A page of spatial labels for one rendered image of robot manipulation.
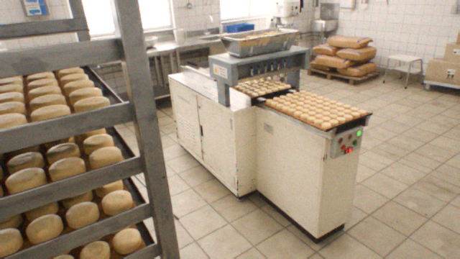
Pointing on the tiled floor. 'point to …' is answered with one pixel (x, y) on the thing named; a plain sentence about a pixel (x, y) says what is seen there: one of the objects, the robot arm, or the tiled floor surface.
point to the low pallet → (344, 75)
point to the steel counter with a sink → (200, 37)
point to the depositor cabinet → (217, 134)
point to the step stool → (406, 66)
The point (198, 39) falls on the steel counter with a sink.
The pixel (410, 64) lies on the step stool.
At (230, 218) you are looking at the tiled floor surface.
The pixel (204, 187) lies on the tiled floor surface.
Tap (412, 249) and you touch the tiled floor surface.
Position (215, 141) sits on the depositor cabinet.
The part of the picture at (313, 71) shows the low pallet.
